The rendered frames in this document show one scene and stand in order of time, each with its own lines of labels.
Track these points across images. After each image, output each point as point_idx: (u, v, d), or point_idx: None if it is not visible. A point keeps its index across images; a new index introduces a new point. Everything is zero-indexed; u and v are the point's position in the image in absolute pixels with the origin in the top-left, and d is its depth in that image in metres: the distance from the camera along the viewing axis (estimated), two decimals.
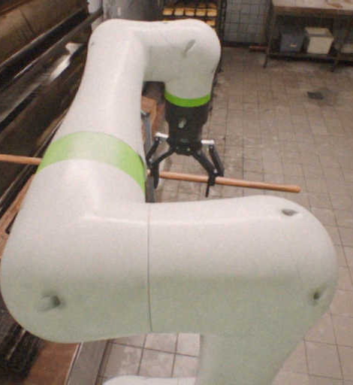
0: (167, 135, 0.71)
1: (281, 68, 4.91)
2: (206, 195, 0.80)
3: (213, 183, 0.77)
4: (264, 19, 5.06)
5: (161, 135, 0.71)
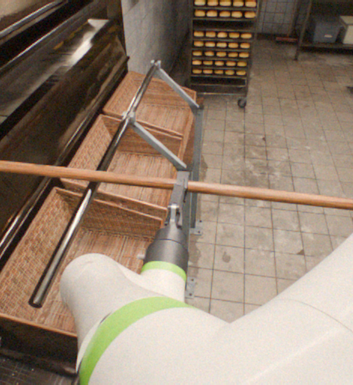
0: (173, 217, 0.68)
1: (313, 61, 4.43)
2: None
3: None
4: (294, 7, 4.57)
5: (172, 212, 0.68)
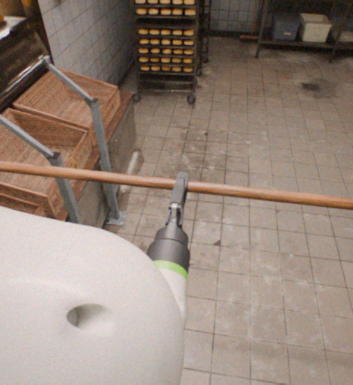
0: (174, 216, 0.68)
1: (273, 58, 4.49)
2: None
3: None
4: (256, 5, 4.63)
5: (173, 211, 0.68)
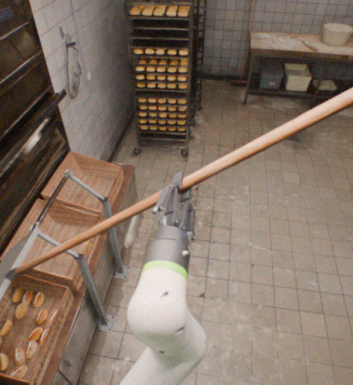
0: (161, 217, 0.69)
1: (260, 104, 5.02)
2: None
3: None
4: (245, 55, 5.17)
5: (157, 214, 0.69)
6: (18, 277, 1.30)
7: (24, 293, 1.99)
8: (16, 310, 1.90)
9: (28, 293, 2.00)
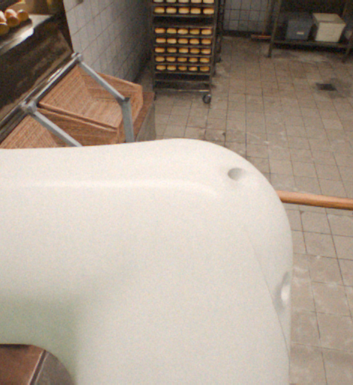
0: None
1: (286, 58, 4.46)
2: None
3: None
4: (268, 4, 4.60)
5: None
6: None
7: None
8: None
9: None
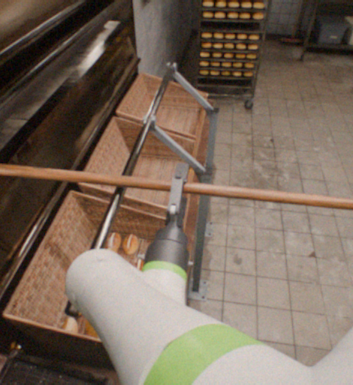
0: (173, 219, 0.68)
1: (318, 62, 4.42)
2: None
3: None
4: (299, 7, 4.57)
5: (171, 216, 0.67)
6: None
7: (110, 235, 1.40)
8: None
9: (116, 235, 1.40)
